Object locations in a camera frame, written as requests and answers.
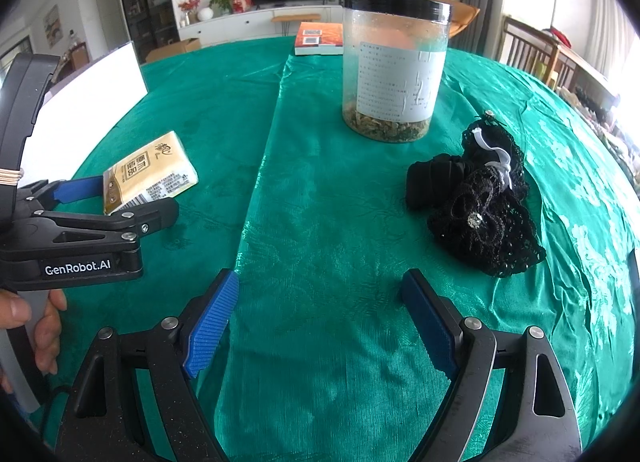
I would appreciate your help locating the clear jar black lid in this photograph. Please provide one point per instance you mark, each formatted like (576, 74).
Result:
(393, 58)

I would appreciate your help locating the red flower vase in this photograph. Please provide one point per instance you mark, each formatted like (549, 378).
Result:
(189, 9)

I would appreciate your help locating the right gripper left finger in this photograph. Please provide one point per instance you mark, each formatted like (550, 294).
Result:
(104, 420)

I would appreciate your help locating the orange book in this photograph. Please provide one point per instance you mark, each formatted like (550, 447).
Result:
(319, 38)

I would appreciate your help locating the white cardboard storage box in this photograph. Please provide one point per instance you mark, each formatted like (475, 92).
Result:
(77, 114)

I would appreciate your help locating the person's left hand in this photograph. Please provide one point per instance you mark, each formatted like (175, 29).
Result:
(16, 312)

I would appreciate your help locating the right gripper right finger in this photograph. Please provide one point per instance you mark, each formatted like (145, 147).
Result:
(535, 419)

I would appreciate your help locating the small wooden bench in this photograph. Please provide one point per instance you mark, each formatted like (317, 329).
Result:
(285, 21)

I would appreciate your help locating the white tv cabinet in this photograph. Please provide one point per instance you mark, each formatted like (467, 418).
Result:
(254, 24)

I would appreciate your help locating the yellow tissue pack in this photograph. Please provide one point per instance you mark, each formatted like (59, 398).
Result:
(158, 170)

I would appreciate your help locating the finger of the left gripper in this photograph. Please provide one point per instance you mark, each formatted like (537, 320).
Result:
(70, 191)
(140, 221)

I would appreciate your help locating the green satin tablecloth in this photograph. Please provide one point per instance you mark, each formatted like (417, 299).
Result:
(321, 361)

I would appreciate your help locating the brown cardboard box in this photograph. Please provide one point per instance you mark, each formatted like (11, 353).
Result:
(180, 47)

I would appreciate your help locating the orange lounge chair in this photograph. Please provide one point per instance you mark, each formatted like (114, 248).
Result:
(462, 15)

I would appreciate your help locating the wooden railing bench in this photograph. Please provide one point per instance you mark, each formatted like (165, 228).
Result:
(554, 64)

